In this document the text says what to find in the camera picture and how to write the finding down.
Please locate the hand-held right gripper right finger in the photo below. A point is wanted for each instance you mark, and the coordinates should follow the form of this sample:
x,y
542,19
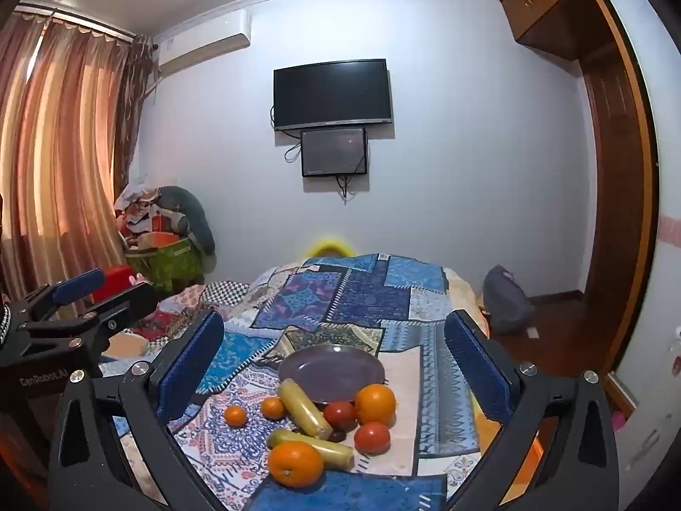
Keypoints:
x,y
476,372

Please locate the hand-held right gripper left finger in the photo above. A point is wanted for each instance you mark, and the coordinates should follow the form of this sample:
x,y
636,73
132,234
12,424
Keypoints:
x,y
191,362

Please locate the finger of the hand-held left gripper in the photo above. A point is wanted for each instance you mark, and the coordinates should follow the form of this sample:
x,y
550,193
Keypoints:
x,y
133,301
80,283

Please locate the large orange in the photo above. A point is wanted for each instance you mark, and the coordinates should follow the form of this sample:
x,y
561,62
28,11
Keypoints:
x,y
295,463
375,404

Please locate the red tomato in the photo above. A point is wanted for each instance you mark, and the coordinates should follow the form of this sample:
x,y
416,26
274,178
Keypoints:
x,y
340,415
372,437

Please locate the purple round plate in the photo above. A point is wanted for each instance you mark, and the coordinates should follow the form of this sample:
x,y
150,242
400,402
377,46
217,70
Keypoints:
x,y
330,370

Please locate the yellow corn cob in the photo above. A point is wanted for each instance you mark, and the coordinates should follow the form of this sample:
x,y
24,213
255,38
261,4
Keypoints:
x,y
330,455
303,407

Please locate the pink toy figure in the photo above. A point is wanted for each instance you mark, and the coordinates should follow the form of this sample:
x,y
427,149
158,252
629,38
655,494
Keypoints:
x,y
140,278

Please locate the red box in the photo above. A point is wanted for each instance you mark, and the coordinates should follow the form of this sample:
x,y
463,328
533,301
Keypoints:
x,y
114,279

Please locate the tan cardboard box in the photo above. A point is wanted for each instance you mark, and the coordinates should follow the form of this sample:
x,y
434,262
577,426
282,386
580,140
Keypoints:
x,y
127,343

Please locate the small tangerine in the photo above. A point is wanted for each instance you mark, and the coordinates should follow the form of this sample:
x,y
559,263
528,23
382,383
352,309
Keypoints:
x,y
235,415
273,407

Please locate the black white checkered cloth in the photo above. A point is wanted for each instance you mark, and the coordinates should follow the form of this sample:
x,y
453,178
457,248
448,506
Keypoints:
x,y
223,293

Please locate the grey backpack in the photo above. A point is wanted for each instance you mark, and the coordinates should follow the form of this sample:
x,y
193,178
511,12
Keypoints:
x,y
505,298

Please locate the pile of clothes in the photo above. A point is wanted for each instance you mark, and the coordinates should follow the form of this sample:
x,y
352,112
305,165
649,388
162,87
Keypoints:
x,y
138,207

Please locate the grey cushion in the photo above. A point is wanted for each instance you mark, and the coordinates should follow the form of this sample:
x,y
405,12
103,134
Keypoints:
x,y
186,207

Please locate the blue patchwork blanket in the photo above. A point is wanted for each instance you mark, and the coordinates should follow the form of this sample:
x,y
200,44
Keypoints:
x,y
372,287

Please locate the orange sheer curtain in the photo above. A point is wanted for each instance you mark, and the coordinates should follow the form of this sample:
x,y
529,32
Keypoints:
x,y
53,143

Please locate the pink small item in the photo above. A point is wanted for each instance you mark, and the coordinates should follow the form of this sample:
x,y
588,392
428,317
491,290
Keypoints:
x,y
617,420

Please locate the dark brown chestnut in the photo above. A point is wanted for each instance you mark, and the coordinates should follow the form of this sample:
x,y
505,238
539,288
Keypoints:
x,y
336,435

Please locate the yellow plastic item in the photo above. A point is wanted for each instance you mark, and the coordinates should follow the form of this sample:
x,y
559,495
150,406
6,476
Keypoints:
x,y
327,245

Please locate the brown patterned curtain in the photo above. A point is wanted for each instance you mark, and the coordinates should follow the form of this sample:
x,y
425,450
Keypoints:
x,y
139,106

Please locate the wooden wardrobe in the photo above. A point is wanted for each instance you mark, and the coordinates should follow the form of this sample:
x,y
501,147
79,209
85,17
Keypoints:
x,y
612,170

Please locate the white air conditioner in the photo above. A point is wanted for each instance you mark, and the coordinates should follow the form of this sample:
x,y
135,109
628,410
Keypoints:
x,y
207,42

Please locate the small black wall monitor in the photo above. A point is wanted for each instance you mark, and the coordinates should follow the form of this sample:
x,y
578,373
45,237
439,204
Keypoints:
x,y
334,151

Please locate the black wall television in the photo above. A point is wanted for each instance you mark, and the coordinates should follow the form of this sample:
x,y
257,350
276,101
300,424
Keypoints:
x,y
332,93

